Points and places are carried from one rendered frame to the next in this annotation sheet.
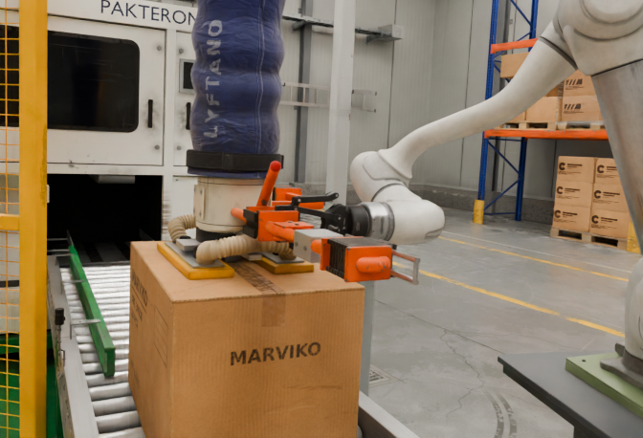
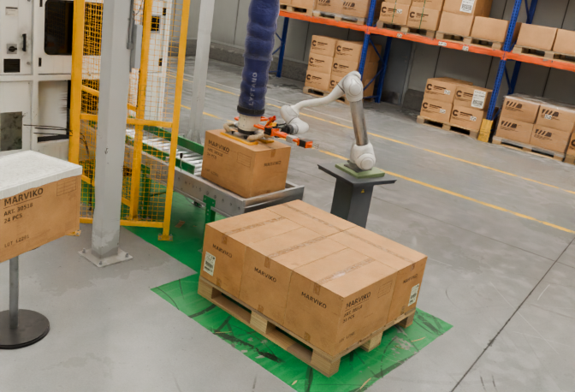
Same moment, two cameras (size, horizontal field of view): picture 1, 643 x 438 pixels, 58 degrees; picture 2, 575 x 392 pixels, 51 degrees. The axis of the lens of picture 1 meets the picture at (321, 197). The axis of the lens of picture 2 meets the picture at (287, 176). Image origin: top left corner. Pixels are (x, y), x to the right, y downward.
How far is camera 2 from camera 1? 3.71 m
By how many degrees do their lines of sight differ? 26
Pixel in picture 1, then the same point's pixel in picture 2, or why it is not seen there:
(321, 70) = not seen: outside the picture
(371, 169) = (289, 112)
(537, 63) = (336, 92)
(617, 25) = (355, 95)
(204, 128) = (249, 102)
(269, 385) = (269, 171)
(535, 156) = (293, 27)
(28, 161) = (177, 104)
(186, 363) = (256, 166)
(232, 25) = (259, 74)
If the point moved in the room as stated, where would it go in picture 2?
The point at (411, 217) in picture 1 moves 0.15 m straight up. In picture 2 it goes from (302, 127) to (305, 109)
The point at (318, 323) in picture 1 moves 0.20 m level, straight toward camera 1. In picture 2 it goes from (281, 156) to (290, 163)
